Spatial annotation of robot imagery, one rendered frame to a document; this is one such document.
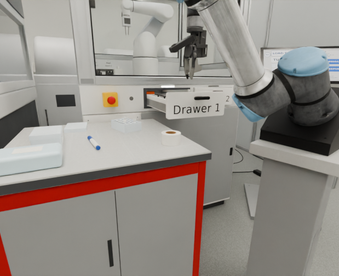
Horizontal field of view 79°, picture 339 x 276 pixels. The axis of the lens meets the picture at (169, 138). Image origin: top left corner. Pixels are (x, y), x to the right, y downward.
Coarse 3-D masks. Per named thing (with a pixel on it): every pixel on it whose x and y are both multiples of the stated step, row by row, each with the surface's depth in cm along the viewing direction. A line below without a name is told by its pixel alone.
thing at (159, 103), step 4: (148, 96) 112; (152, 96) 106; (156, 96) 103; (160, 96) 119; (148, 100) 112; (152, 100) 106; (156, 100) 101; (160, 100) 96; (164, 100) 91; (148, 104) 112; (152, 104) 106; (156, 104) 101; (160, 104) 96; (164, 104) 91; (156, 108) 102; (160, 108) 96; (164, 108) 92; (164, 112) 93
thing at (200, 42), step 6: (192, 30) 87; (198, 30) 87; (204, 30) 90; (198, 36) 90; (204, 36) 91; (192, 42) 90; (198, 42) 91; (204, 42) 92; (186, 48) 93; (192, 48) 89; (198, 48) 91; (204, 48) 92; (186, 54) 93; (198, 54) 92; (204, 54) 92
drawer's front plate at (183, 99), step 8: (168, 96) 83; (176, 96) 85; (184, 96) 86; (192, 96) 88; (216, 96) 92; (224, 96) 94; (168, 104) 84; (176, 104) 86; (184, 104) 87; (192, 104) 89; (200, 104) 90; (208, 104) 92; (224, 104) 95; (168, 112) 85; (176, 112) 87; (184, 112) 88; (192, 112) 90; (200, 112) 91; (208, 112) 93; (216, 112) 95
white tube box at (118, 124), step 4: (112, 120) 92; (116, 120) 94; (120, 120) 94; (128, 120) 94; (132, 120) 94; (136, 120) 92; (112, 124) 93; (116, 124) 90; (120, 124) 87; (124, 124) 85; (128, 124) 86; (132, 124) 87; (136, 124) 89; (140, 124) 90; (116, 128) 91; (120, 128) 88; (124, 128) 85; (128, 128) 86; (132, 128) 88; (136, 128) 89; (140, 128) 90; (124, 132) 86; (128, 132) 87
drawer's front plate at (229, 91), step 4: (196, 88) 123; (200, 88) 124; (204, 88) 125; (208, 88) 127; (212, 88) 128; (216, 88) 129; (220, 88) 130; (224, 88) 131; (228, 88) 132; (232, 88) 134; (228, 92) 133; (232, 92) 135; (228, 100) 135; (228, 104) 136
